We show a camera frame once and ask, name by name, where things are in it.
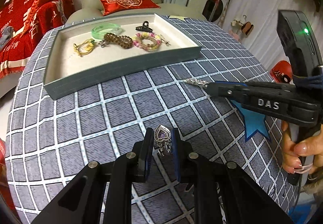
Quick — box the silver rhinestone hair clip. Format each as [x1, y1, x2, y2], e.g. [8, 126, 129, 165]
[183, 77, 209, 89]

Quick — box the purple heart silver ring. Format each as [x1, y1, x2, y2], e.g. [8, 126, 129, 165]
[153, 124, 173, 157]

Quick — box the gold bunny hair clip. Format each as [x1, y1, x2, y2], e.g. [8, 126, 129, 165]
[159, 34, 170, 46]

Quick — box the pink yellow beaded bracelet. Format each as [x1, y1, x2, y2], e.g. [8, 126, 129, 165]
[132, 31, 162, 51]

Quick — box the black claw hair clip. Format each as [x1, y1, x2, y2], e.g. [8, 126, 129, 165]
[135, 21, 153, 33]

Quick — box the brown spiral hair tie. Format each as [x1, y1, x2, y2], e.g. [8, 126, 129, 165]
[103, 31, 134, 50]

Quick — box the yellow flower hair tie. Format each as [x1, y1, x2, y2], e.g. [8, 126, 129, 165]
[73, 38, 98, 57]

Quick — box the green translucent bangle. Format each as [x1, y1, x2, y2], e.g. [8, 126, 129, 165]
[91, 23, 123, 40]

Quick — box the green jewelry tray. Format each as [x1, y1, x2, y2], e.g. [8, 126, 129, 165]
[43, 13, 201, 100]

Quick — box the person's right hand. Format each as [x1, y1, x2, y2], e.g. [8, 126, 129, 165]
[281, 121, 322, 189]

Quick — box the red round box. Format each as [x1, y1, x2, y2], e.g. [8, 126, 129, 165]
[269, 60, 292, 84]

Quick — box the grey grid tablecloth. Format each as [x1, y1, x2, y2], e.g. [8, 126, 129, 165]
[5, 19, 297, 223]

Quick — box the red wedding blanket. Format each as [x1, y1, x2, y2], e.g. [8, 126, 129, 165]
[1, 0, 64, 78]

